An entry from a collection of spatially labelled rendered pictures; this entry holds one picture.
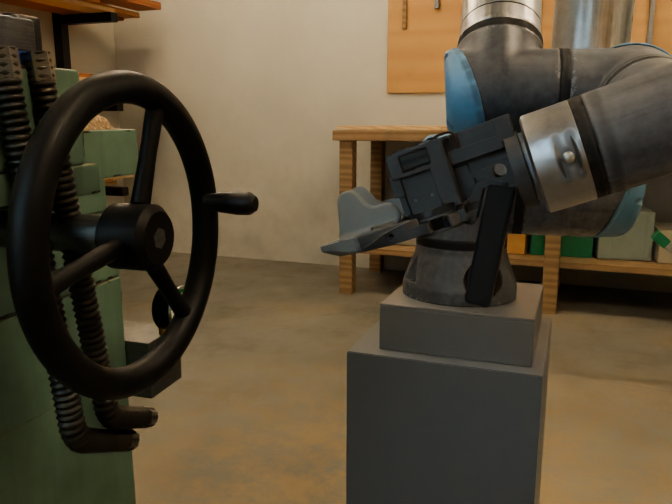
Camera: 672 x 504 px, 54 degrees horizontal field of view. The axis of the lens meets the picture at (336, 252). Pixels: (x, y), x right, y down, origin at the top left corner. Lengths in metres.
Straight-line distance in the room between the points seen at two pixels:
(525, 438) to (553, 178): 0.56
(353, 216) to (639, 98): 0.26
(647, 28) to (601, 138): 3.24
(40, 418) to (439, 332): 0.57
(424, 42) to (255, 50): 1.06
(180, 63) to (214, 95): 0.32
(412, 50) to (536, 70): 3.23
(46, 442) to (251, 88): 3.59
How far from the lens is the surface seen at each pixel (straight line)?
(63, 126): 0.53
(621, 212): 1.07
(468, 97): 0.68
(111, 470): 0.96
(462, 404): 1.04
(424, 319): 1.04
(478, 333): 1.03
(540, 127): 0.58
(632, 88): 0.59
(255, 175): 4.28
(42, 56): 0.64
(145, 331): 0.97
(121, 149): 0.91
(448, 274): 1.05
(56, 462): 0.87
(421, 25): 3.90
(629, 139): 0.58
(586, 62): 0.70
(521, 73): 0.68
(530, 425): 1.04
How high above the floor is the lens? 0.92
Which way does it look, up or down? 12 degrees down
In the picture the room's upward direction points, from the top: straight up
